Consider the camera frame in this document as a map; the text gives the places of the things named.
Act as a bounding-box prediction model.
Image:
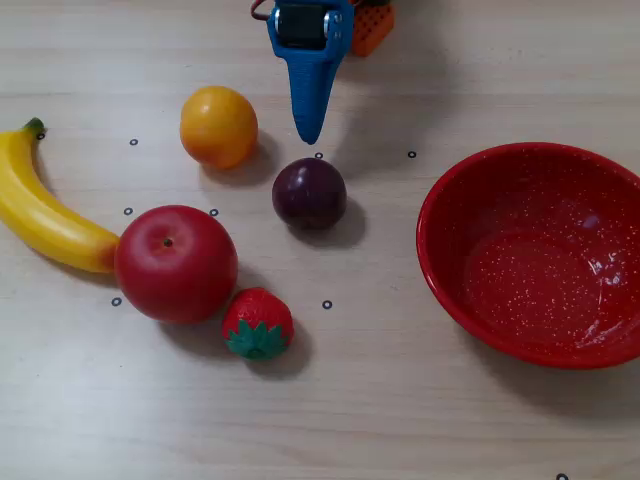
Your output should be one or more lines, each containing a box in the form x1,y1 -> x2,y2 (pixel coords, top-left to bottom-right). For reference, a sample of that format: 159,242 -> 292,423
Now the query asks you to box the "yellow-orange toy peach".
179,85 -> 260,170

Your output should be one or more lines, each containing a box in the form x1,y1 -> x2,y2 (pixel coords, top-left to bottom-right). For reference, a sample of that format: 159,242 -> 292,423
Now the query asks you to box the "red toy strawberry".
221,286 -> 295,362

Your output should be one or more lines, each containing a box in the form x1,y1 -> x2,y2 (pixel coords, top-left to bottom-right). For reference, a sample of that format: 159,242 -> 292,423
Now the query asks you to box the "red speckled bowl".
416,141 -> 640,371

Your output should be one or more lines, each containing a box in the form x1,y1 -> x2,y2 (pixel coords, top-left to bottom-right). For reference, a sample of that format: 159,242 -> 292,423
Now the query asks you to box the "orange robot base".
349,0 -> 397,58

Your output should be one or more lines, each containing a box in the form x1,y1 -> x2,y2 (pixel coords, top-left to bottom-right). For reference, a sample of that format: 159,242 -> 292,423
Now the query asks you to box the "blue gripper with motor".
266,0 -> 357,147

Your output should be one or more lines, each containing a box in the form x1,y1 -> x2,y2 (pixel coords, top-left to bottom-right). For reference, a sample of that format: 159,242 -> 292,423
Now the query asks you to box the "dark purple toy plum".
271,156 -> 348,232

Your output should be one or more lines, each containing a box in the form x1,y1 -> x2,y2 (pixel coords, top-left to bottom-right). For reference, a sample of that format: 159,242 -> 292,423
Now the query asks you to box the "yellow toy banana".
0,117 -> 121,275

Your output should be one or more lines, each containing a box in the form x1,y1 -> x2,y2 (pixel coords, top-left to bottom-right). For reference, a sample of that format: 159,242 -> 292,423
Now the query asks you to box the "red toy apple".
113,204 -> 240,325

